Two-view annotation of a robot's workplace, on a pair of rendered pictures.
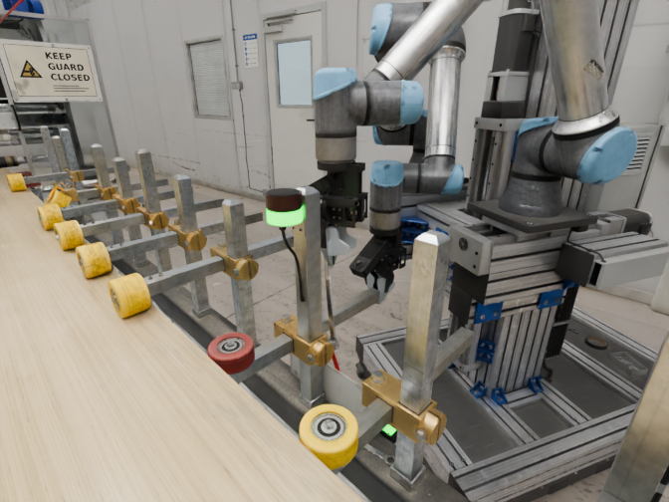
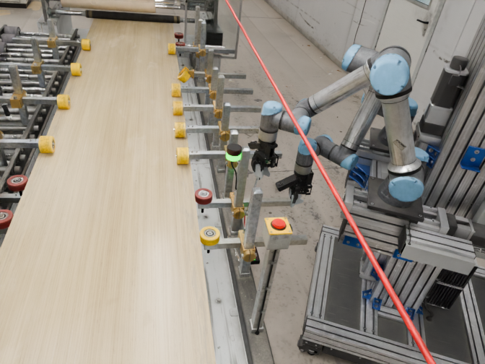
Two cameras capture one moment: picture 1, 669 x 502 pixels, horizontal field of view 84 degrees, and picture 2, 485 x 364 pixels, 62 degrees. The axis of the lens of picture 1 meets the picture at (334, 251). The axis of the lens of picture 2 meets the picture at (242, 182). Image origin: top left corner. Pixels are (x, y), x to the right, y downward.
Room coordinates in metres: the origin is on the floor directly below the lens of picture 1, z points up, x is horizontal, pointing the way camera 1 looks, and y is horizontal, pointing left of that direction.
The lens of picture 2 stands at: (-0.57, -0.66, 2.02)
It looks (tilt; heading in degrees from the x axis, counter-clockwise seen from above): 36 degrees down; 31
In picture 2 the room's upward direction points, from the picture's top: 8 degrees clockwise
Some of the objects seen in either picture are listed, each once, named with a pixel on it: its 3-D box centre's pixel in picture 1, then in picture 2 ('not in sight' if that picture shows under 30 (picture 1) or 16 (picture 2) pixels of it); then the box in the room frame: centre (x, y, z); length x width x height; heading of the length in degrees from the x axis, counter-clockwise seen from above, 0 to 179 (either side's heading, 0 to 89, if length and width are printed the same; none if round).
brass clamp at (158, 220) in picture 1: (152, 217); (217, 109); (1.17, 0.60, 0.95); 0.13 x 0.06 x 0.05; 45
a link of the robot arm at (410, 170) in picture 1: (394, 177); (322, 146); (0.95, -0.15, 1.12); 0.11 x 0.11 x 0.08; 81
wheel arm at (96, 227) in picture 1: (154, 214); (219, 107); (1.19, 0.60, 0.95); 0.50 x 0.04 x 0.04; 135
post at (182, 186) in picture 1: (193, 258); (223, 143); (0.98, 0.40, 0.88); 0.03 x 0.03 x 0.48; 45
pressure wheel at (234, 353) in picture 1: (233, 369); (203, 202); (0.55, 0.19, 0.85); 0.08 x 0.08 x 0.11
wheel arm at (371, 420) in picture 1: (408, 387); (256, 242); (0.51, -0.13, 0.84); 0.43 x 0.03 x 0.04; 135
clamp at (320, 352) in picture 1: (302, 341); (236, 205); (0.64, 0.07, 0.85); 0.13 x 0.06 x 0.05; 45
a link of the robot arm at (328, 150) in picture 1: (336, 149); (268, 133); (0.70, 0.00, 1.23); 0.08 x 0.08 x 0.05
